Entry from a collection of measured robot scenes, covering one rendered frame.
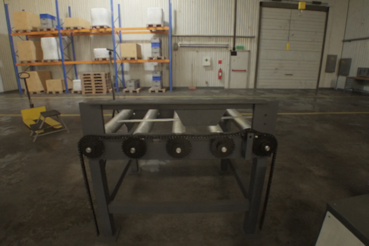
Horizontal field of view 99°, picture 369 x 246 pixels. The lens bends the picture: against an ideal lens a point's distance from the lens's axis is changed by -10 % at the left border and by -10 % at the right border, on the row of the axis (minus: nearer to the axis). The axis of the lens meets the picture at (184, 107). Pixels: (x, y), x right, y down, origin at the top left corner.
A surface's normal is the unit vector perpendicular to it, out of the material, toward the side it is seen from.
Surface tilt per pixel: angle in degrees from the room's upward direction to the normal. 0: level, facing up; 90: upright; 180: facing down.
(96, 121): 90
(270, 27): 90
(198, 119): 90
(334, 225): 90
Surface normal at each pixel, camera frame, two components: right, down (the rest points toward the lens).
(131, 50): 0.03, 0.25
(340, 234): -0.99, 0.03
